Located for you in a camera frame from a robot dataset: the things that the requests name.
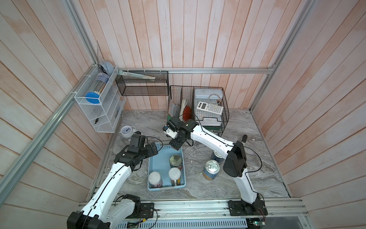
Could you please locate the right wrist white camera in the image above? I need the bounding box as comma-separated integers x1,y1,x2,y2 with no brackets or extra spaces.
163,125,178,139

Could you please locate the pale green ruler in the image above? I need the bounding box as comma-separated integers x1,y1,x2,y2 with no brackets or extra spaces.
118,70,155,80

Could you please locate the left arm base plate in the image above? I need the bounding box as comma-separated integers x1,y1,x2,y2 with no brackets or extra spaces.
125,203,154,219

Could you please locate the white lid red label can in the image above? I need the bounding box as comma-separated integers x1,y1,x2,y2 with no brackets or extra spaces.
148,171,163,189

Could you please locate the white wire wall shelf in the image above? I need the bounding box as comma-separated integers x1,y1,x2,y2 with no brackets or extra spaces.
74,66,126,133

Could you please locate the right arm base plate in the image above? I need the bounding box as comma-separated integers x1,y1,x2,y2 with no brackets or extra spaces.
227,200,268,216

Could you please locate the black mesh wall basket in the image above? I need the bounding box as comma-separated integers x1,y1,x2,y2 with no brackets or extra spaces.
115,70,169,96

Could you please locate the blue yellow pull tab can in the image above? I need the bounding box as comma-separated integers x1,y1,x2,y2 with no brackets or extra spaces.
203,160,220,180

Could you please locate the dark blue pull tab can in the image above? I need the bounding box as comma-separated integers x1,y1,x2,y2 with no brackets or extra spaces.
210,151,225,164

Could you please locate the red notebook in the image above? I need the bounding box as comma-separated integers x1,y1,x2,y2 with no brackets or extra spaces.
182,106,192,122

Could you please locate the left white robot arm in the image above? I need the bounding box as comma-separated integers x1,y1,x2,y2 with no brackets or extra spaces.
67,131,158,229

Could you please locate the white alarm clock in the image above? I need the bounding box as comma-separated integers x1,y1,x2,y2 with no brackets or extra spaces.
120,125,137,138

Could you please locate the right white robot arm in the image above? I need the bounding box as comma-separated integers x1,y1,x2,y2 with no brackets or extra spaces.
163,116,261,207

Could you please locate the white lid yellow label can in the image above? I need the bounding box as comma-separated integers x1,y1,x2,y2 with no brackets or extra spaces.
168,167,182,186

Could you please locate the light blue plastic basket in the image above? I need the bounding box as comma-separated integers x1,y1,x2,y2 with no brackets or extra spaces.
147,144,186,191

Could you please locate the black wire desk organizer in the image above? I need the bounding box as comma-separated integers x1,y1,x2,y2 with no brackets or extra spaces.
167,85,229,136

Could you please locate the blue cap clear tube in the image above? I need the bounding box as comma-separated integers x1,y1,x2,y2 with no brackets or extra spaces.
85,73,110,104

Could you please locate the aluminium rail frame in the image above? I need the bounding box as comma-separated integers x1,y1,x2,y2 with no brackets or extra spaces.
112,197,314,229

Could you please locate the white calculator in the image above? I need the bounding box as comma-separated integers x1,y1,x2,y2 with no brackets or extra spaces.
196,101,224,115

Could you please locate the white storage box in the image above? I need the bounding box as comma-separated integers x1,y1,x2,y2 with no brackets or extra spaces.
194,88,224,100

